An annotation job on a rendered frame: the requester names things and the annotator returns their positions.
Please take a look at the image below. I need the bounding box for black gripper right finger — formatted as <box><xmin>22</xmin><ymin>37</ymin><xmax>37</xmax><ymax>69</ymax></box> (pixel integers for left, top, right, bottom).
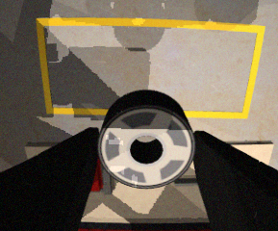
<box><xmin>193</xmin><ymin>131</ymin><xmax>278</xmax><ymax>231</ymax></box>

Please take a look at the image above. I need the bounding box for yellow rectangular outline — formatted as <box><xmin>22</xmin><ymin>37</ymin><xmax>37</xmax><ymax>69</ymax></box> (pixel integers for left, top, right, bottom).
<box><xmin>36</xmin><ymin>16</ymin><xmax>265</xmax><ymax>118</ymax></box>

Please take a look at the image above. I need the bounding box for red flat rectangular board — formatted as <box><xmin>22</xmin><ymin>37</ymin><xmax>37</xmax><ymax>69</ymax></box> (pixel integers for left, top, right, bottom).
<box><xmin>78</xmin><ymin>222</ymin><xmax>213</xmax><ymax>231</ymax></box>

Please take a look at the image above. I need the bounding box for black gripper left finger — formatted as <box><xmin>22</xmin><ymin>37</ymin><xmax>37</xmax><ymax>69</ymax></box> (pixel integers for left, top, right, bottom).
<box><xmin>0</xmin><ymin>127</ymin><xmax>100</xmax><ymax>231</ymax></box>

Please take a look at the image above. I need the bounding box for black tyre with grey wheel rim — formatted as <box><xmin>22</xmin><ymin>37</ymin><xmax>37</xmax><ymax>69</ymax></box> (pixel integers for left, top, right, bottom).
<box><xmin>97</xmin><ymin>90</ymin><xmax>196</xmax><ymax>189</ymax></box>

